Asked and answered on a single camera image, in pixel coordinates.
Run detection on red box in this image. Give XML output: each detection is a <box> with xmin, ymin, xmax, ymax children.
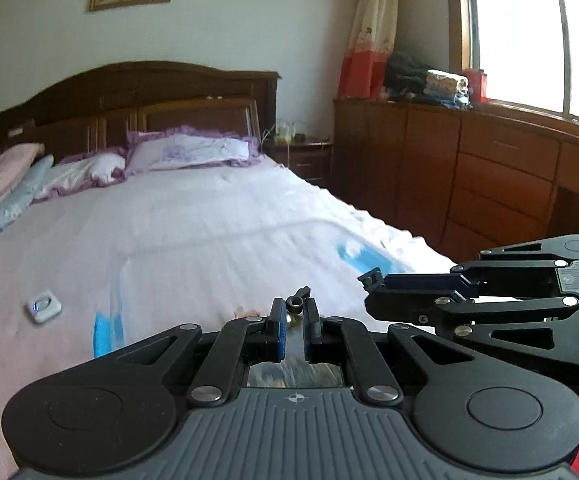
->
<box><xmin>462</xmin><ymin>67</ymin><xmax>489</xmax><ymax>103</ymax></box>

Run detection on small purple-trimmed pillow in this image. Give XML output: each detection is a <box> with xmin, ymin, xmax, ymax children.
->
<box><xmin>34</xmin><ymin>147</ymin><xmax>127</xmax><ymax>203</ymax></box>

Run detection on large purple-trimmed pillow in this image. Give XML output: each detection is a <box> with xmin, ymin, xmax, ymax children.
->
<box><xmin>126</xmin><ymin>126</ymin><xmax>262</xmax><ymax>176</ymax></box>

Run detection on long wooden cabinet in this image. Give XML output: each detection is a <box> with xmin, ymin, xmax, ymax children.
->
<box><xmin>332</xmin><ymin>97</ymin><xmax>579</xmax><ymax>261</ymax></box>

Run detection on dark wooden headboard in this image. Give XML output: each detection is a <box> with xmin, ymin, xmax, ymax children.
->
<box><xmin>0</xmin><ymin>61</ymin><xmax>282</xmax><ymax>156</ymax></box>

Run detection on light blue quilt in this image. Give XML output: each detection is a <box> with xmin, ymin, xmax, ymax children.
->
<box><xmin>0</xmin><ymin>155</ymin><xmax>55</xmax><ymax>261</ymax></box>

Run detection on small black toy brick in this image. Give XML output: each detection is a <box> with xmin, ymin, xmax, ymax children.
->
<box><xmin>284</xmin><ymin>285</ymin><xmax>313</xmax><ymax>317</ymax></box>

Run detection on clear plastic storage bin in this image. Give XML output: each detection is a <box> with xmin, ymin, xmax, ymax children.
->
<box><xmin>92</xmin><ymin>217</ymin><xmax>440</xmax><ymax>361</ymax></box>

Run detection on window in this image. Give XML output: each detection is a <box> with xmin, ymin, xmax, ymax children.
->
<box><xmin>444</xmin><ymin>0</ymin><xmax>579</xmax><ymax>128</ymax></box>

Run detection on wooden nightstand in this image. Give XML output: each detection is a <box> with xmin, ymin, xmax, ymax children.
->
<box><xmin>262</xmin><ymin>137</ymin><xmax>335</xmax><ymax>188</ymax></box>

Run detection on folded patterned cloth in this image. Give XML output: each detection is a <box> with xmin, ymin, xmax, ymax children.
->
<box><xmin>423</xmin><ymin>69</ymin><xmax>473</xmax><ymax>108</ymax></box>

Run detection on red and cream curtain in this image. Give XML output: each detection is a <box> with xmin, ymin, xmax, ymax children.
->
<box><xmin>337</xmin><ymin>0</ymin><xmax>400</xmax><ymax>100</ymax></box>

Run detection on small white square device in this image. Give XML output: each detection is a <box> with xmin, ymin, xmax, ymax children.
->
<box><xmin>26</xmin><ymin>288</ymin><xmax>63</xmax><ymax>325</ymax></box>

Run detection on dark folded clothes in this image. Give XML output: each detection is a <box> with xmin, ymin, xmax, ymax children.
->
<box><xmin>383</xmin><ymin>51</ymin><xmax>433</xmax><ymax>96</ymax></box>

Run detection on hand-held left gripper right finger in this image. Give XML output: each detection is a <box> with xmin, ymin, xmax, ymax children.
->
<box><xmin>303</xmin><ymin>298</ymin><xmax>510</xmax><ymax>406</ymax></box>

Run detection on white chargers and cables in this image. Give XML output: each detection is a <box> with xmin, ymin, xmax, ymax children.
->
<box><xmin>266</xmin><ymin>120</ymin><xmax>307</xmax><ymax>143</ymax></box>

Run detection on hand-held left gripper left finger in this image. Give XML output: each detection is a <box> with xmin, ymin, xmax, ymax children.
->
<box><xmin>89</xmin><ymin>299</ymin><xmax>286</xmax><ymax>407</ymax></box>

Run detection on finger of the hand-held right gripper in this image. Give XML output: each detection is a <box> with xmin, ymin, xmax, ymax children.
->
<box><xmin>384</xmin><ymin>241</ymin><xmax>567</xmax><ymax>292</ymax></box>
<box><xmin>364</xmin><ymin>290</ymin><xmax>579</xmax><ymax>361</ymax></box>

